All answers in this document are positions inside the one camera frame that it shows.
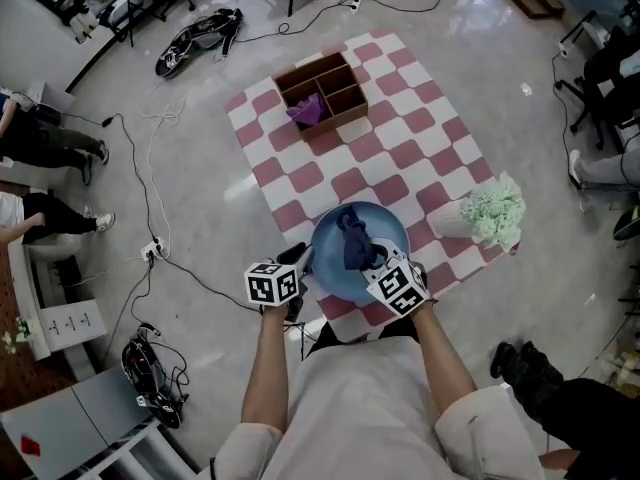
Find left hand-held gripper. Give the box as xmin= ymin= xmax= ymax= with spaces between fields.
xmin=243 ymin=241 xmax=317 ymax=323

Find white cable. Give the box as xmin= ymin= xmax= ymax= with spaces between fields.
xmin=140 ymin=92 xmax=187 ymax=259

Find dark blue cloth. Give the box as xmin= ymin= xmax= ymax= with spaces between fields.
xmin=335 ymin=206 xmax=377 ymax=272

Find black backpack rig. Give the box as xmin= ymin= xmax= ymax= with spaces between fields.
xmin=121 ymin=322 xmax=191 ymax=430
xmin=154 ymin=7 xmax=245 ymax=79

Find person's pale shirt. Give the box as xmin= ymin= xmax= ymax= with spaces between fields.
xmin=197 ymin=337 xmax=546 ymax=480

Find white open rack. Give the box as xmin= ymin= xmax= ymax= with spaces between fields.
xmin=64 ymin=417 xmax=201 ymax=480

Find black cable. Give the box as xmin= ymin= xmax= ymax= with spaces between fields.
xmin=102 ymin=262 xmax=156 ymax=369
xmin=102 ymin=112 xmax=161 ymax=249
xmin=157 ymin=252 xmax=266 ymax=314
xmin=234 ymin=0 xmax=444 ymax=44

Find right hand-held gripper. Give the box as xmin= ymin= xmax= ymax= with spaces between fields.
xmin=363 ymin=238 xmax=431 ymax=318

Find pink white checkered tablecloth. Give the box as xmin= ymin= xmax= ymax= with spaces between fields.
xmin=223 ymin=27 xmax=522 ymax=343

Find black folding chair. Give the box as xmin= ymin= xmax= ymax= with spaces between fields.
xmin=97 ymin=0 xmax=169 ymax=48

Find black swivel chair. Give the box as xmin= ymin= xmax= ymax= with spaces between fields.
xmin=553 ymin=10 xmax=640 ymax=152

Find white desk with drawers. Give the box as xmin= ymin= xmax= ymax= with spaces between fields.
xmin=7 ymin=240 xmax=109 ymax=369

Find small vase of white flowers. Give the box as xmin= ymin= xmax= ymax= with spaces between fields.
xmin=0 ymin=317 xmax=31 ymax=357

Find blue plastic basin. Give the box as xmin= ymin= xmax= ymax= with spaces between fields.
xmin=309 ymin=201 xmax=410 ymax=303

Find person's legs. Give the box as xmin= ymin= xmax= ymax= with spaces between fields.
xmin=305 ymin=320 xmax=421 ymax=359

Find person's right forearm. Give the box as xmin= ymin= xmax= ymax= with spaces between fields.
xmin=409 ymin=301 xmax=479 ymax=417

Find wooden divided organizer box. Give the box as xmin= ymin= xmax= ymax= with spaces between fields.
xmin=273 ymin=51 xmax=370 ymax=143

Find grey refrigerator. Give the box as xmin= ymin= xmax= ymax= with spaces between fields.
xmin=0 ymin=365 xmax=151 ymax=480

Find person's left forearm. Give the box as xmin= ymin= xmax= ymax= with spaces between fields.
xmin=241 ymin=307 xmax=296 ymax=432

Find purple cloth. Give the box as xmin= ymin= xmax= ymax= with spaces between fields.
xmin=285 ymin=92 xmax=331 ymax=128

